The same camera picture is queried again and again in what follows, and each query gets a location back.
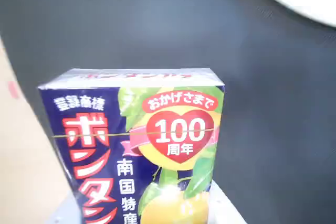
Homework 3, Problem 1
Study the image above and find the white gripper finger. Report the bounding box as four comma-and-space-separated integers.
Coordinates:
44, 194, 84, 224
207, 179, 247, 224

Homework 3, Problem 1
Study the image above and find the colourful candy box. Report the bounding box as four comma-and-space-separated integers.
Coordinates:
38, 68, 226, 224

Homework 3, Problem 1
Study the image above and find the dark grey mat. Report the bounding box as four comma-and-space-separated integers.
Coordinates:
0, 0, 336, 224

